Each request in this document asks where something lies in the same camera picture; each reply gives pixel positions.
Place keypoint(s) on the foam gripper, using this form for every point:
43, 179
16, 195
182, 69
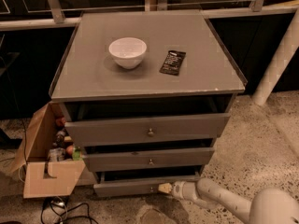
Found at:
178, 190

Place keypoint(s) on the grey bottom drawer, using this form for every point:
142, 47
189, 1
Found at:
115, 184

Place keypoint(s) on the grey drawer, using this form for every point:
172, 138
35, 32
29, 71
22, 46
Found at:
148, 159
115, 184
89, 133

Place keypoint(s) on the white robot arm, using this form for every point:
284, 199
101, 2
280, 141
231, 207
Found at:
269, 206

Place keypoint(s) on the grey middle drawer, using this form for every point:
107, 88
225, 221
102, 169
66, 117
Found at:
148, 159

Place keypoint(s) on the grey drawer cabinet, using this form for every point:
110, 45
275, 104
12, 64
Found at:
91, 86

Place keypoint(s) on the grey top drawer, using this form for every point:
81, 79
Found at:
89, 133

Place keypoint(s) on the green bottle in box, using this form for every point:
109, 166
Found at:
76, 155

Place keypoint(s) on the silver can in box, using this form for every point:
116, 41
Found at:
56, 154

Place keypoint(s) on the black snack packet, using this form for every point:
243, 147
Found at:
173, 62

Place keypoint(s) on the red item in box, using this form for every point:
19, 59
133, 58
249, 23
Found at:
60, 122

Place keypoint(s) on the open cardboard box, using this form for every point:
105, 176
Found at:
45, 179

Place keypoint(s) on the white ceramic bowl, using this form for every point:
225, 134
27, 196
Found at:
128, 52

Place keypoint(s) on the white diagonal pole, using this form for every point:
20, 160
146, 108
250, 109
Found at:
280, 60

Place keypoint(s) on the metal window railing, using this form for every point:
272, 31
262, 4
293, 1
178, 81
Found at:
42, 14

